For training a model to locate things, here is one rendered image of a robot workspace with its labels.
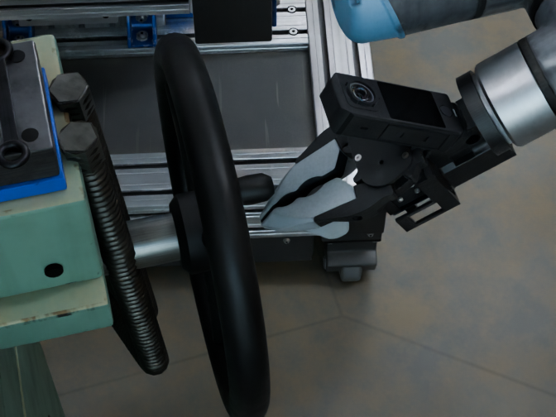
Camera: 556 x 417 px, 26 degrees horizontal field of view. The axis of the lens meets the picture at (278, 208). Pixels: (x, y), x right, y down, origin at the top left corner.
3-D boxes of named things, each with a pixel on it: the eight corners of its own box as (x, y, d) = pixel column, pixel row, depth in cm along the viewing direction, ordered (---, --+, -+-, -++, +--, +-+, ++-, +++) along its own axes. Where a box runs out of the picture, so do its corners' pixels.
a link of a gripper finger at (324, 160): (289, 243, 106) (379, 194, 103) (254, 217, 101) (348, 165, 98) (280, 215, 107) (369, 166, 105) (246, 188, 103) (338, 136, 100)
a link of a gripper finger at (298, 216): (297, 272, 104) (390, 224, 101) (263, 247, 99) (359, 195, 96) (288, 243, 106) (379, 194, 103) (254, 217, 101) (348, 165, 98)
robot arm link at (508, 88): (542, 96, 90) (505, 19, 95) (487, 126, 92) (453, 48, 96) (572, 140, 96) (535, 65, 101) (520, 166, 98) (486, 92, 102)
